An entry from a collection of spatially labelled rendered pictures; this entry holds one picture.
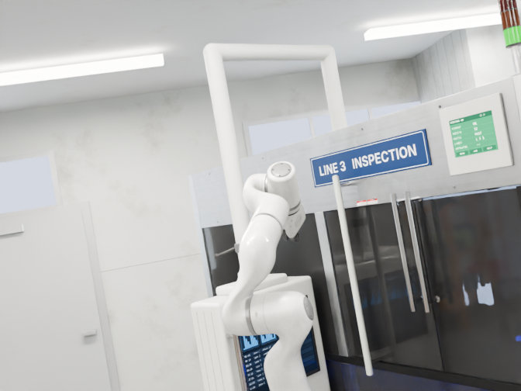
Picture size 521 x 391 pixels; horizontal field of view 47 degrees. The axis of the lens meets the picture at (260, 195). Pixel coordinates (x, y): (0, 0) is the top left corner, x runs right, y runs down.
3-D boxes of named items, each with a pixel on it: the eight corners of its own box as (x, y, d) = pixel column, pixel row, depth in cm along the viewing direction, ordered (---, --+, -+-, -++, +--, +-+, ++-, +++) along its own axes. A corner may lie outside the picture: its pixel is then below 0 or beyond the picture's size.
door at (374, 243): (350, 355, 239) (326, 211, 240) (444, 371, 201) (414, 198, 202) (350, 355, 239) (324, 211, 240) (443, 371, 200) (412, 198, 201)
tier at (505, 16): (508, 31, 177) (506, 15, 177) (524, 25, 173) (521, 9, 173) (499, 30, 175) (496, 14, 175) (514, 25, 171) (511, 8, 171)
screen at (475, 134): (452, 175, 186) (440, 109, 186) (514, 165, 168) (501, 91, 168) (450, 176, 185) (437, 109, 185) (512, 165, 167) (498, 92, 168)
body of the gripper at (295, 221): (291, 219, 181) (295, 241, 189) (305, 195, 186) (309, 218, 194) (269, 212, 184) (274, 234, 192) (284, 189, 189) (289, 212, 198)
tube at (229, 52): (343, 140, 279) (327, 50, 280) (365, 134, 266) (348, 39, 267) (212, 154, 239) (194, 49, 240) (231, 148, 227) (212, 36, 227)
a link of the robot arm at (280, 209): (225, 243, 161) (251, 193, 187) (283, 245, 157) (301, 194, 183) (221, 213, 157) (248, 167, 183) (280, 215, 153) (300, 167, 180)
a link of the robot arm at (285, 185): (268, 209, 182) (298, 209, 180) (261, 179, 172) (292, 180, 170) (273, 188, 187) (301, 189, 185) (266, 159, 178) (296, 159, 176)
